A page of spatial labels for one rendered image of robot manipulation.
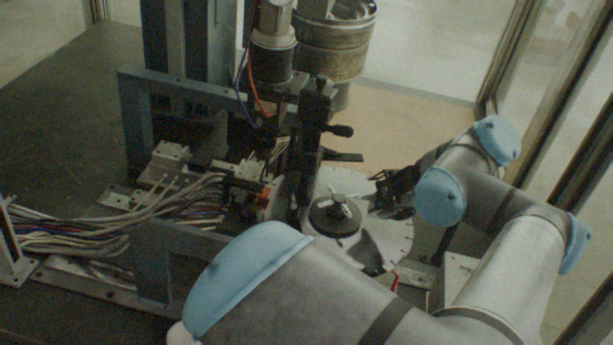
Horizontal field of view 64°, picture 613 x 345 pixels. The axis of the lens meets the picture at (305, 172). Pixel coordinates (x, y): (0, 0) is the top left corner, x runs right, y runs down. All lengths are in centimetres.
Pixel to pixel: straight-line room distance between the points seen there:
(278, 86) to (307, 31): 69
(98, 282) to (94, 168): 40
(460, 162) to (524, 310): 29
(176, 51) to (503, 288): 120
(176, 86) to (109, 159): 36
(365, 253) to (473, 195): 35
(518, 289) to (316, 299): 21
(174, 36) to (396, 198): 85
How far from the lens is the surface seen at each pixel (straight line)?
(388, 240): 102
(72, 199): 138
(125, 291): 115
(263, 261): 36
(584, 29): 131
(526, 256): 55
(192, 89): 121
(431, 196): 68
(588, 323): 89
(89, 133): 159
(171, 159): 124
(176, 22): 145
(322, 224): 100
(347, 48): 155
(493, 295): 46
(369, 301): 35
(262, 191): 102
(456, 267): 109
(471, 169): 71
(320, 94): 82
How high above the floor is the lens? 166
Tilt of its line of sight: 39 degrees down
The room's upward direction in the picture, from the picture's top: 9 degrees clockwise
